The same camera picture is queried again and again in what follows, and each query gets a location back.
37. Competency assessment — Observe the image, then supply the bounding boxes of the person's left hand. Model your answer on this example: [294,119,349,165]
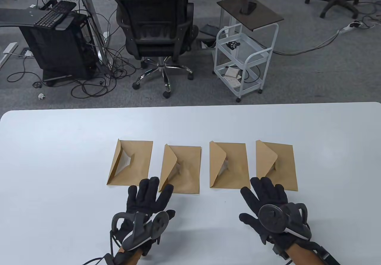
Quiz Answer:
[112,177,176,256]

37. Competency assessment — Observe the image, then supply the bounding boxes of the person's right hand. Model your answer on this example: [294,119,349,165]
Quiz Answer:
[239,177,313,249]

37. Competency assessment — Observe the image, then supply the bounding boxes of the grey hand controller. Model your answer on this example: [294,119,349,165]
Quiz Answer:
[112,211,170,251]
[258,203,312,241]

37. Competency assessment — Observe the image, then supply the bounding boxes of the brown paper envelope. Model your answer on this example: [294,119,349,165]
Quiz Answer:
[209,141,251,188]
[107,139,153,186]
[159,144,202,194]
[256,140,298,191]

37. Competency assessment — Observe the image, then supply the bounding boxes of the white lined paper sheet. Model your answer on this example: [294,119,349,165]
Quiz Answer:
[115,152,131,175]

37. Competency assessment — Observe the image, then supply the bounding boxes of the person's right forearm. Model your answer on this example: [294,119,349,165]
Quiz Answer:
[287,241,325,265]

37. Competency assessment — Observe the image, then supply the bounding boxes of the person's left forearm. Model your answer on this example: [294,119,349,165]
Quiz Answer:
[118,243,143,265]

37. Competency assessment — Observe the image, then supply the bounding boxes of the white booklets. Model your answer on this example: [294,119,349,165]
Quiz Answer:
[224,66,242,88]

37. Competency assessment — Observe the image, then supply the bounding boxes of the white rolling cart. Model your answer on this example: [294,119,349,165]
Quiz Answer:
[214,22,279,103]

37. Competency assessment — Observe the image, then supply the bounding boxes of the black computer tower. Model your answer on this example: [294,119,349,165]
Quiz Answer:
[19,11,97,81]

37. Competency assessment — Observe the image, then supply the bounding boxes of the black mesh office chair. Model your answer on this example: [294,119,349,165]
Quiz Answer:
[115,0,199,99]

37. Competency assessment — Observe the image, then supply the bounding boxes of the dark brown board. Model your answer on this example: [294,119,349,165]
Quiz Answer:
[217,0,284,32]

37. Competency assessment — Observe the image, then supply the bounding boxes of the black phone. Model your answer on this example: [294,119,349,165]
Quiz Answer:
[241,2,257,15]

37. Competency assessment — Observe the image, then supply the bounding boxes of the white power strip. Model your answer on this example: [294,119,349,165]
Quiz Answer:
[339,22,362,34]

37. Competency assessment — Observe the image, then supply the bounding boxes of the white desk foot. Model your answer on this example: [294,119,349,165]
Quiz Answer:
[0,42,18,69]

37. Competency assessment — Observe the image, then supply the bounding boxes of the black keyboard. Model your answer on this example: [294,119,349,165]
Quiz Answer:
[34,1,77,28]

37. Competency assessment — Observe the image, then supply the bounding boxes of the black curved desk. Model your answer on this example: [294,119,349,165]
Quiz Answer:
[0,8,75,31]

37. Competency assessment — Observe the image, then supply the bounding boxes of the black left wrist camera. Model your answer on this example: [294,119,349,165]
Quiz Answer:
[104,246,133,265]

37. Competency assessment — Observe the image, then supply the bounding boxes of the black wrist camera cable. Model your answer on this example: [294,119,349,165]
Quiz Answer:
[85,231,116,265]

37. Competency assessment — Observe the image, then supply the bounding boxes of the grey power cable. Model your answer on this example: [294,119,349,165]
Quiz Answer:
[273,30,341,55]

